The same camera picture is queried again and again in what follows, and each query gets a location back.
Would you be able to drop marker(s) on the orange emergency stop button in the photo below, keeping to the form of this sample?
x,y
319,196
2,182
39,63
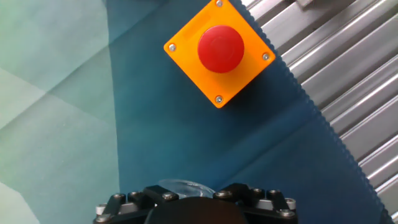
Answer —
x,y
219,49

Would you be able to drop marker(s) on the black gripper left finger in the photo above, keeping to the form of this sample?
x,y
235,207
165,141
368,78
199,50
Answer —
x,y
130,199

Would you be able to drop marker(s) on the clear glass mug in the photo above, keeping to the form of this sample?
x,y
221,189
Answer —
x,y
186,188

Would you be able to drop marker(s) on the blue green white tablecloth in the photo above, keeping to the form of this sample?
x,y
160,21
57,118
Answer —
x,y
186,140

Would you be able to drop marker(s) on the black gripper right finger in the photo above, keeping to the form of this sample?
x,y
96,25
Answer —
x,y
264,202

